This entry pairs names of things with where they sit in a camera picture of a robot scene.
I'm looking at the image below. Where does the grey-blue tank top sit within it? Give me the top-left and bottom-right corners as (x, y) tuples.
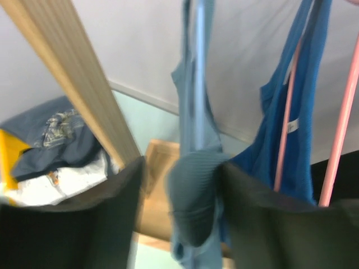
(167, 1), (229, 268)

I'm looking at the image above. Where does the white garment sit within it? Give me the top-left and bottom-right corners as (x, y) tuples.
(4, 150), (120, 206)

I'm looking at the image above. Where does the dark blue printed shirt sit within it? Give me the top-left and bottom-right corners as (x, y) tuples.
(1, 96), (102, 182)

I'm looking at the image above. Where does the black tank top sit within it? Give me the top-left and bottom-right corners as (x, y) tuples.
(311, 150), (359, 209)

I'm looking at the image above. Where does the wooden clothes rack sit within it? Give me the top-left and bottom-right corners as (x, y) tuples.
(0, 0), (236, 269)

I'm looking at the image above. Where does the pink wire hanger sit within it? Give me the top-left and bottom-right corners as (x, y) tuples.
(274, 48), (358, 207)

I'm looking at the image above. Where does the yellow plastic tray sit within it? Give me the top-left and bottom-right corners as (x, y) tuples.
(1, 130), (30, 194)

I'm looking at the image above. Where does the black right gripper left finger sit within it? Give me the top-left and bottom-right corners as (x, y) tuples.
(1, 157), (145, 269)

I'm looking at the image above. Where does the royal blue tank top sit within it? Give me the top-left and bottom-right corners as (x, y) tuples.
(231, 1), (332, 205)

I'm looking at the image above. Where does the light blue wire hanger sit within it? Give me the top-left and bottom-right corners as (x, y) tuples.
(194, 0), (206, 150)

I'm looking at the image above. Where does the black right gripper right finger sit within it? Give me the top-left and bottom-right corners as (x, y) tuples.
(217, 162), (358, 268)

